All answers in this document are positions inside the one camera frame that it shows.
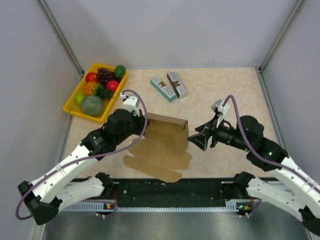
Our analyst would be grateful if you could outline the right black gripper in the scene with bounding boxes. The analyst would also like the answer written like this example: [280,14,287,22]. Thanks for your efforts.
[187,113,251,151]

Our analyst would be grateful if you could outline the brown cardboard box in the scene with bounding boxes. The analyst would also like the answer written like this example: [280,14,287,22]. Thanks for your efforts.
[123,113,192,183]

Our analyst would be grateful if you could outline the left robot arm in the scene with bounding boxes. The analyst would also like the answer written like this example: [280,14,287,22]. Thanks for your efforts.
[18,108,149,225]

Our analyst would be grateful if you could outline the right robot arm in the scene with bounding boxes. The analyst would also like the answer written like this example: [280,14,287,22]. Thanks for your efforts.
[188,114,320,236]

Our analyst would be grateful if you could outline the teal white carton box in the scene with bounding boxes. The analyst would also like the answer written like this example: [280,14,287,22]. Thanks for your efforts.
[150,76,177,102]

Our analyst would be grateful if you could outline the silver brown carton box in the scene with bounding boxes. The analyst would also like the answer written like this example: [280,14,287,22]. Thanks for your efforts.
[167,71,188,99]

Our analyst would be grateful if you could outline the red peach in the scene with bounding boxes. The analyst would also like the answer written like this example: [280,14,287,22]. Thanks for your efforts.
[105,80,120,93]

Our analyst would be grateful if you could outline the green round melon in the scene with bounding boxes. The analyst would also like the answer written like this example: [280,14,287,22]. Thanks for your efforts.
[80,95,104,117]

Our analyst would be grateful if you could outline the green avocado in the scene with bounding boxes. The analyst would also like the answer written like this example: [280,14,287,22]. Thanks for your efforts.
[114,65,126,78]

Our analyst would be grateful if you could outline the dark purple grape bunch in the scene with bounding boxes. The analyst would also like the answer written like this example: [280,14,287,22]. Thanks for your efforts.
[96,67,117,85]

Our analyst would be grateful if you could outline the green lime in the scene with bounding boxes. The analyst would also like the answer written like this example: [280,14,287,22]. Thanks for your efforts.
[74,93,86,106]

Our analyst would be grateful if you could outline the red apple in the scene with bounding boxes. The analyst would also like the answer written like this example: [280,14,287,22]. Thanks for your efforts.
[85,72,98,83]

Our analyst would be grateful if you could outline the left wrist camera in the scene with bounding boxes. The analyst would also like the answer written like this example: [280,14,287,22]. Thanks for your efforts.
[120,92,140,117]

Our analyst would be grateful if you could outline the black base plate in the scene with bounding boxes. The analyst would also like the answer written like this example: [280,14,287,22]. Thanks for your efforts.
[99,177,253,208]

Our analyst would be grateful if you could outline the aluminium rail with cable duct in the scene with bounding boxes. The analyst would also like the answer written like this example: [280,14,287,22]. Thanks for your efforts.
[44,181,313,214]

